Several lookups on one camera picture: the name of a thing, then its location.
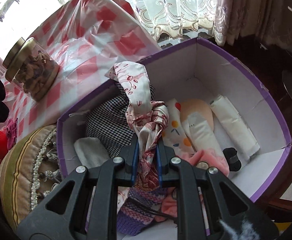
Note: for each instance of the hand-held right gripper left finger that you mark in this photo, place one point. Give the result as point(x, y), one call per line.
point(134, 160)

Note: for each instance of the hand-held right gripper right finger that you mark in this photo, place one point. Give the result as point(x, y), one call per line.
point(159, 165)

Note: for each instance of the white floral cloth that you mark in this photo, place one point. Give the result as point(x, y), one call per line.
point(176, 130)

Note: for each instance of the houndstooth cloth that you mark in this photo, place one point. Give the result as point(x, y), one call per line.
point(105, 125)

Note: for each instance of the purple knitted sock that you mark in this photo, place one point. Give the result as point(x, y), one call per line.
point(141, 210)

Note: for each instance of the white soft packet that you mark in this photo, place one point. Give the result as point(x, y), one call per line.
point(236, 127)
point(201, 135)

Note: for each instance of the pink plush sock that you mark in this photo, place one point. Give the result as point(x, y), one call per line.
point(211, 160)

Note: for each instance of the round beige pad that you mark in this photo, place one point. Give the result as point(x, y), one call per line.
point(198, 107)

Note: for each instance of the small black sock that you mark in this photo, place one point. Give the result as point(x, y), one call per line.
point(232, 158)

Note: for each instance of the pink printed scarf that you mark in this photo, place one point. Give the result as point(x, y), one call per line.
point(136, 85)

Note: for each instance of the purple cardboard box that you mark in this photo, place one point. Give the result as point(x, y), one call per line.
point(236, 62)

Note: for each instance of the striped velvet cushion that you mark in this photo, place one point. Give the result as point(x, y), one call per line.
point(18, 175)

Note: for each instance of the pink knitted cloth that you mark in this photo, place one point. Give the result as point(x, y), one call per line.
point(12, 132)

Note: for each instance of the glass jar with metal lid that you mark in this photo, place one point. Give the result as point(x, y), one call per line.
point(33, 72)

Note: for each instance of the red checkered plastic tablecloth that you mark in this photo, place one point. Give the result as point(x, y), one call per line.
point(98, 30)

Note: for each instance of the white lace curtain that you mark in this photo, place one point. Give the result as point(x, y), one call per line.
point(173, 10)

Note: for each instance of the pink patterned curtain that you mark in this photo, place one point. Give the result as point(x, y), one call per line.
point(248, 5)

